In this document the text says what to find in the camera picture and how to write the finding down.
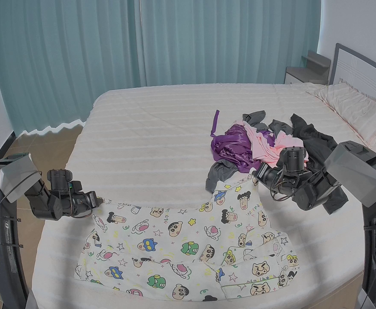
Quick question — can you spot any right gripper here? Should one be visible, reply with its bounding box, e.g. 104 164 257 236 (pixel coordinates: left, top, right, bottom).
252 167 282 191

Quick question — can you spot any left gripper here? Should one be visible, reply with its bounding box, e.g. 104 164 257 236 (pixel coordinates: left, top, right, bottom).
70 180 98 210

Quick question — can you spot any white printed pyjama top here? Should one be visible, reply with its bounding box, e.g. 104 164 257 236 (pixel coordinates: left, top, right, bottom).
74 173 299 303

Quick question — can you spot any bed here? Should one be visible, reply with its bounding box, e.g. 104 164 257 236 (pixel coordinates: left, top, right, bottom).
30 43 376 309

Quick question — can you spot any pink garment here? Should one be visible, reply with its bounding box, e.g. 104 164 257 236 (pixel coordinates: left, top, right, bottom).
235 119 309 169

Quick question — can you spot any grey garment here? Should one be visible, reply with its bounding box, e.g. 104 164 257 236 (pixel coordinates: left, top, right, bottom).
205 110 293 193

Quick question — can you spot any purple satin garment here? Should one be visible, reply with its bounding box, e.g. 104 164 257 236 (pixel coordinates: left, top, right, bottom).
210 109 262 174

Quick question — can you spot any pale pink pillow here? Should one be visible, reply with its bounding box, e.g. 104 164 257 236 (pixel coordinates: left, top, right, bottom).
305 79 376 148

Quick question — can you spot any grey white bedside table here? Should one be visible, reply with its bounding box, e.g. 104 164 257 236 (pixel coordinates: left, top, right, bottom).
285 50 332 85

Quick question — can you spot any blue-green curtain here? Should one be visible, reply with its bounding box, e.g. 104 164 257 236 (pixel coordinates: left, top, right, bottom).
136 0 322 87
0 0 142 138

